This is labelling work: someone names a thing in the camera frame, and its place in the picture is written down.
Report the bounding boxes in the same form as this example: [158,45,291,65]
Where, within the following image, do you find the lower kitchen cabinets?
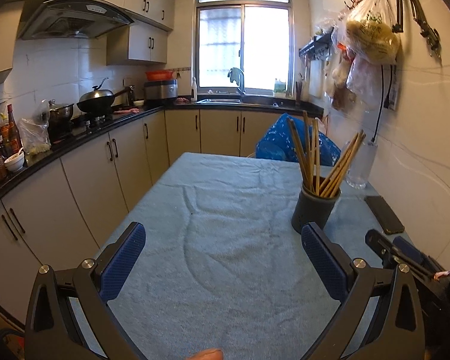
[0,108,286,323]

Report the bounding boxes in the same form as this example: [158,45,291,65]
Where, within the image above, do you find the kitchen window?
[194,0,293,97]

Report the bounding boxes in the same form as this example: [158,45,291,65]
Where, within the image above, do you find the person left hand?
[187,348,224,360]

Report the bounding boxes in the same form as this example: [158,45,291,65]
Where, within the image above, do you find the black smartphone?
[364,196,405,235]

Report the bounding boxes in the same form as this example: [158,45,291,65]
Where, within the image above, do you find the clear glass mug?
[345,139,378,189]

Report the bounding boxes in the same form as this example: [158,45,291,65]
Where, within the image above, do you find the black perforated utensil holder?
[291,185,341,234]

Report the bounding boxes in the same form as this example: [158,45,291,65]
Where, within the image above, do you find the blue plastic bag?
[255,113,341,167]

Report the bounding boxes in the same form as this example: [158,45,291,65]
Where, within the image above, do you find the white bowl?
[4,149,25,173]

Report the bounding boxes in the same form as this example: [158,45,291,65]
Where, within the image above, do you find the pink hanging plastic bag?
[346,56,381,102]

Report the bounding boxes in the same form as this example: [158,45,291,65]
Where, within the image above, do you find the light blue table towel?
[99,153,338,359]

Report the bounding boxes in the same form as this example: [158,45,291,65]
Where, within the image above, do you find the sauce bottle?
[7,104,22,155]

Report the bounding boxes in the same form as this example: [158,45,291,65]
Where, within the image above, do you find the clear plastic bag on counter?
[18,118,51,156]

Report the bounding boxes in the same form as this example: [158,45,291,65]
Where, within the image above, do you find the steel cooking pot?
[48,99,74,141]

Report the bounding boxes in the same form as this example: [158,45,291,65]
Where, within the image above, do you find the hanging plastic food bag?
[345,0,400,65]

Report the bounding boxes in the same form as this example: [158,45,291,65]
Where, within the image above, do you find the sink faucet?
[227,67,245,96]

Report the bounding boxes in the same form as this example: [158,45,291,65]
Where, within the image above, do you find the silver rice cooker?
[144,79,178,101]

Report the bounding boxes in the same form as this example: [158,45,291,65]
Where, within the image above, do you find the red basin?
[145,69,174,81]

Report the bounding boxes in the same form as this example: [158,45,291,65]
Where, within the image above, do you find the range hood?
[18,0,134,41]

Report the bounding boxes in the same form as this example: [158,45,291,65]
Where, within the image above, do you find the black power cable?
[370,65,386,143]

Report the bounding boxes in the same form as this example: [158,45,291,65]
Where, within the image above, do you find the black wok with handle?
[77,77,131,116]

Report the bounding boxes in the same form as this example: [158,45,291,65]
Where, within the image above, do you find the wall hook rack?
[352,0,441,59]

